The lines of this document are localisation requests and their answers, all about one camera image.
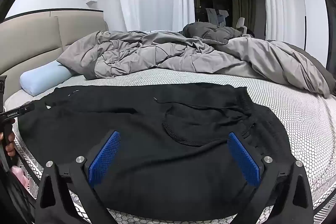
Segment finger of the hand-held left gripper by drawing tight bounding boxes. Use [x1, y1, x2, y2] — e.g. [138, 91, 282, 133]
[17, 103, 35, 115]

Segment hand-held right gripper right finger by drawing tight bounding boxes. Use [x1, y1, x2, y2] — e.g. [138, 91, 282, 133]
[227, 132, 315, 224]

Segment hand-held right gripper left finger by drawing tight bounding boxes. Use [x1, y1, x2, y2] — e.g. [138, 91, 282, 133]
[34, 130, 121, 224]

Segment black pants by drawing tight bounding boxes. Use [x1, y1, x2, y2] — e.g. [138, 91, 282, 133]
[18, 83, 296, 222]

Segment person's left hand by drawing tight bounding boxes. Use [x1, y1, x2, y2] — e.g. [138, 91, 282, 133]
[0, 123, 16, 159]

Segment light blue pillow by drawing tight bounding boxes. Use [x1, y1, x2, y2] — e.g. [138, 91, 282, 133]
[20, 61, 72, 97]

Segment pink cloth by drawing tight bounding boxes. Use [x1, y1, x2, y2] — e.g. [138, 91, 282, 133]
[10, 166, 29, 188]

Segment white honeycomb mattress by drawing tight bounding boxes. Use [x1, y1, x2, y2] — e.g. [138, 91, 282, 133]
[4, 68, 336, 224]

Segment beige padded headboard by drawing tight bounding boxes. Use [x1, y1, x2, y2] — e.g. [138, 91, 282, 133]
[0, 10, 109, 109]

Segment grey quilted duvet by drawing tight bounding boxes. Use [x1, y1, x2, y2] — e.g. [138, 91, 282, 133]
[57, 30, 332, 98]

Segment dark grey pillow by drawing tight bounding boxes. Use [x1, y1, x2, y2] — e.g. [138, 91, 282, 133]
[182, 22, 243, 45]

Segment white chair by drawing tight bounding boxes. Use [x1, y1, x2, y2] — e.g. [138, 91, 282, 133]
[236, 17, 249, 36]

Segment hanging clothes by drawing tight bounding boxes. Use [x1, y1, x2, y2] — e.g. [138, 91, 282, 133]
[205, 7, 229, 28]

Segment olive curtain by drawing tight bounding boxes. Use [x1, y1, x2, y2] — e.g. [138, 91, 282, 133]
[232, 0, 257, 33]

